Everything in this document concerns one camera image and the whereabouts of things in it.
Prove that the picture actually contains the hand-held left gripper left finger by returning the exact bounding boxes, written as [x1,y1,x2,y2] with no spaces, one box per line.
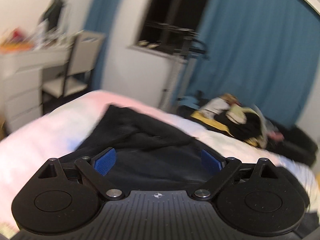
[37,148,125,201]

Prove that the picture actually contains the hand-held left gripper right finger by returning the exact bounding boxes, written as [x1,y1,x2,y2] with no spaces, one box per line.
[192,149,279,201]

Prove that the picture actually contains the dark grey pants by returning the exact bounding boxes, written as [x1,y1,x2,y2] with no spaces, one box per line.
[59,104,227,183]

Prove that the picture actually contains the yellow towel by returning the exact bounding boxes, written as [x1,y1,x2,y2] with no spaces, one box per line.
[190,111,265,147]

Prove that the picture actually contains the black garment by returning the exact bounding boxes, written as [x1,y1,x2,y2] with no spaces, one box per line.
[214,110,263,141]

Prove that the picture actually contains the pale yellow knit garment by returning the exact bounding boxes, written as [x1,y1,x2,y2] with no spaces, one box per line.
[226,105,253,125]

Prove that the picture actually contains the white garment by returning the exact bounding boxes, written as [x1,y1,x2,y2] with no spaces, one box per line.
[200,97,231,118]

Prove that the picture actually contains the bed with white sheet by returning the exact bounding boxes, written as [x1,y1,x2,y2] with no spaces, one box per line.
[0,89,320,233]

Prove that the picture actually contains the blue cushion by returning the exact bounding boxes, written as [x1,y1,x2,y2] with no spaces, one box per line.
[177,96,201,108]

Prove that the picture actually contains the brown patterned cloth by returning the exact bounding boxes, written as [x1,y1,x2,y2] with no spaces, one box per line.
[222,93,241,105]

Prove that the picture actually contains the pink cloth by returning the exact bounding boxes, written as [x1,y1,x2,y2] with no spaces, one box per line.
[268,130,285,141]

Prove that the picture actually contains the black sofa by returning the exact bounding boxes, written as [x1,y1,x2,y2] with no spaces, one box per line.
[175,92,320,167]

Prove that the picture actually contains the standing garment steamer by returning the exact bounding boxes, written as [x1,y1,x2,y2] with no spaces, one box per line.
[150,22,208,111]

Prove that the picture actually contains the wide blue curtain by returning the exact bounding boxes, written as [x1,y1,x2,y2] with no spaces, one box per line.
[172,0,320,131]

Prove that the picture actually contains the white dresser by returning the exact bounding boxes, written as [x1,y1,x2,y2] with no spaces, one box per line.
[0,45,72,134]

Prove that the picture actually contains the beige cloth on sill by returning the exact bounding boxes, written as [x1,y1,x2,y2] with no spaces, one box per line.
[137,40,160,49]

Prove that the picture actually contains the narrow blue curtain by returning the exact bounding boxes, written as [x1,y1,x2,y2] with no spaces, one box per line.
[84,0,128,91]

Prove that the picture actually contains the colourful cosmetics clutter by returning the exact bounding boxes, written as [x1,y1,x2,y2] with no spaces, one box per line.
[0,27,33,53]

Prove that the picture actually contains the wavy framed vanity mirror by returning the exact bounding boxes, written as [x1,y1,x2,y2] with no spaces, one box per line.
[41,0,70,34]

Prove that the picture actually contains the dark framed window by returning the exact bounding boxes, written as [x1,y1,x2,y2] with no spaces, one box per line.
[137,0,218,55]

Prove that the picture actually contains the beige chair with black frame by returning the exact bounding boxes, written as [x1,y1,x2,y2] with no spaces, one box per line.
[41,31,106,98]

